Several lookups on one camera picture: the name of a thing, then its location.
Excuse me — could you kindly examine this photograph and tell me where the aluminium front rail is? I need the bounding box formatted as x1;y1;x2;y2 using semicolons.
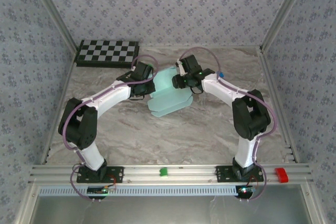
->
28;164;314;185

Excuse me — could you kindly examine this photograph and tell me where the black grey chessboard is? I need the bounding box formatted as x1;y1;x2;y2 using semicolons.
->
75;39;140;69

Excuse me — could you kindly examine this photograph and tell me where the slotted grey cable duct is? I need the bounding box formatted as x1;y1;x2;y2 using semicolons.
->
38;185;239;196

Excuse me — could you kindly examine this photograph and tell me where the aluminium side rail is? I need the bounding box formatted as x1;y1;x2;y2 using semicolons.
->
40;49;79;164
258;48;300;163

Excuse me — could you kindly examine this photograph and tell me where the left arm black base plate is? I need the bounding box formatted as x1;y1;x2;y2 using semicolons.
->
76;166;124;184

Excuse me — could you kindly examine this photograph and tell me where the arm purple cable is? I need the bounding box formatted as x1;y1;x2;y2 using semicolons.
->
178;47;277;203
62;55;160;204

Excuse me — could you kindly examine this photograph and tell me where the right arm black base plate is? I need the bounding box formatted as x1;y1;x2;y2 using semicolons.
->
215;165;265;183

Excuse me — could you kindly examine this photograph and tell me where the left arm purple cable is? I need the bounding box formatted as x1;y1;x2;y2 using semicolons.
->
62;55;160;204

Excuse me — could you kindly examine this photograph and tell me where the grey metal sheet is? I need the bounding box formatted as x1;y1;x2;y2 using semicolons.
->
28;195;316;224

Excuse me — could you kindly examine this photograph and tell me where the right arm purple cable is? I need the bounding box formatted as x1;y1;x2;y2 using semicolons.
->
178;47;277;203

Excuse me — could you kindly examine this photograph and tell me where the red plastic block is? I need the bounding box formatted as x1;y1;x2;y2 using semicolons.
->
274;167;289;183

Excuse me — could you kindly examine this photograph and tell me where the light blue paper box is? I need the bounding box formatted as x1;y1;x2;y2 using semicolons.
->
146;66;194;118

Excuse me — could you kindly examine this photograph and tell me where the aluminium corner post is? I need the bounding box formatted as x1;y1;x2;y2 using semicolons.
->
26;0;79;53
261;0;313;51

